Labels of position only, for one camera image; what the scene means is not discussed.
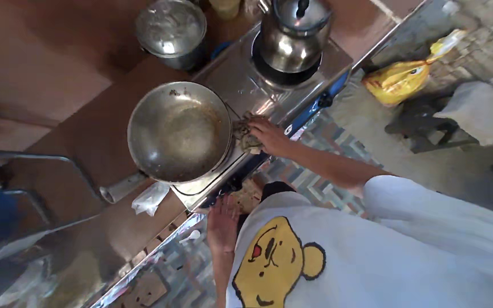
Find person's right hand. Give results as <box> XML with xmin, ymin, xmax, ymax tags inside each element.
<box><xmin>247</xmin><ymin>117</ymin><xmax>297</xmax><ymax>158</ymax></box>

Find yellow plastic bag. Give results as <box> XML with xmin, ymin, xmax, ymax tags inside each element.
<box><xmin>361</xmin><ymin>29</ymin><xmax>467</xmax><ymax>107</ymax></box>

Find yellow container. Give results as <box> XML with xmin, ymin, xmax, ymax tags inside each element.
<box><xmin>209</xmin><ymin>0</ymin><xmax>242</xmax><ymax>20</ymax></box>

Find person's right forearm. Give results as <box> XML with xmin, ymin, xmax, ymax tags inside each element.
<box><xmin>290</xmin><ymin>141</ymin><xmax>398</xmax><ymax>198</ymax></box>

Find person's left forearm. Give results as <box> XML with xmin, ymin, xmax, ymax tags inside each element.
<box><xmin>211</xmin><ymin>250</ymin><xmax>235</xmax><ymax>308</ymax></box>

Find person's body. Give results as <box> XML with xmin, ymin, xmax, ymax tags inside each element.
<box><xmin>226</xmin><ymin>175</ymin><xmax>493</xmax><ymax>308</ymax></box>

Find silver pot lid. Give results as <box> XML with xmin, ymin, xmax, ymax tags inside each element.
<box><xmin>135</xmin><ymin>0</ymin><xmax>207</xmax><ymax>59</ymax></box>

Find brown grey cloth rag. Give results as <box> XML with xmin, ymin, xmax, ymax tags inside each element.
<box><xmin>233</xmin><ymin>112</ymin><xmax>268</xmax><ymax>155</ymax></box>

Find steel kettle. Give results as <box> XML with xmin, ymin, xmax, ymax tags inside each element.
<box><xmin>257</xmin><ymin>0</ymin><xmax>333</xmax><ymax>74</ymax></box>

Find shiny foil edge strip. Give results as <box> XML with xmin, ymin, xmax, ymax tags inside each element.
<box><xmin>90</xmin><ymin>212</ymin><xmax>206</xmax><ymax>308</ymax></box>

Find light grey cloth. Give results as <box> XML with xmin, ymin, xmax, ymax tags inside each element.
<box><xmin>434</xmin><ymin>81</ymin><xmax>493</xmax><ymax>146</ymax></box>

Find steel gas stove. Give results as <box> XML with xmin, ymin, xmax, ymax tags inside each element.
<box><xmin>170</xmin><ymin>21</ymin><xmax>354</xmax><ymax>213</ymax></box>

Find brown cardboard piece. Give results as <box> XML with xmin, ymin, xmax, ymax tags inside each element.
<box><xmin>116</xmin><ymin>271</ymin><xmax>168</xmax><ymax>308</ymax></box>

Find grey metal tube frame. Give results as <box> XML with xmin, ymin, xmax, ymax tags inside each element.
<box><xmin>0</xmin><ymin>149</ymin><xmax>106</xmax><ymax>261</ymax></box>

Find clear plastic bag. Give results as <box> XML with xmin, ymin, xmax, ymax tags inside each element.
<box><xmin>131</xmin><ymin>182</ymin><xmax>171</xmax><ymax>217</ymax></box>

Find blue round object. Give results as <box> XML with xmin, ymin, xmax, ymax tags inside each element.
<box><xmin>211</xmin><ymin>41</ymin><xmax>233</xmax><ymax>61</ymax></box>

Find person's left hand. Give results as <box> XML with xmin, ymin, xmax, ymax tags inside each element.
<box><xmin>207</xmin><ymin>194</ymin><xmax>241</xmax><ymax>254</ymax></box>

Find dark grey stool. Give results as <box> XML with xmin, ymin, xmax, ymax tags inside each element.
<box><xmin>384</xmin><ymin>88</ymin><xmax>479</xmax><ymax>155</ymax></box>

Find silver cooking pot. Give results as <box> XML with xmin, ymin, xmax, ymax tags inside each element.
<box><xmin>140</xmin><ymin>26</ymin><xmax>208</xmax><ymax>71</ymax></box>

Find large silver wok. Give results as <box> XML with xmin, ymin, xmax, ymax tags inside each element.
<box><xmin>100</xmin><ymin>81</ymin><xmax>233</xmax><ymax>204</ymax></box>

